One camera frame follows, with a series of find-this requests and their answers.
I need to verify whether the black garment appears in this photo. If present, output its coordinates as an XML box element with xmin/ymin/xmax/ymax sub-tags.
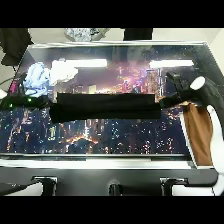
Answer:
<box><xmin>48</xmin><ymin>92</ymin><xmax>163</xmax><ymax>125</ymax></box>

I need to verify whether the white garment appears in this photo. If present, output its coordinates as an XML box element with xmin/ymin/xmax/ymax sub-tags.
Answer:
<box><xmin>49</xmin><ymin>59</ymin><xmax>80</xmax><ymax>87</ymax></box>

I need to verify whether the light blue garment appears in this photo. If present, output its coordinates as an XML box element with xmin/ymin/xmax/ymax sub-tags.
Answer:
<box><xmin>23</xmin><ymin>62</ymin><xmax>52</xmax><ymax>98</ymax></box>

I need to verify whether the brown garment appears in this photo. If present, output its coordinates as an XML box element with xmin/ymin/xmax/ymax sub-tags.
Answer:
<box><xmin>182</xmin><ymin>102</ymin><xmax>214</xmax><ymax>167</ymax></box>

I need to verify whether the pink garment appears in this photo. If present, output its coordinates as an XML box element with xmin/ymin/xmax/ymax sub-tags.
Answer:
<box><xmin>9</xmin><ymin>80</ymin><xmax>20</xmax><ymax>95</ymax></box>

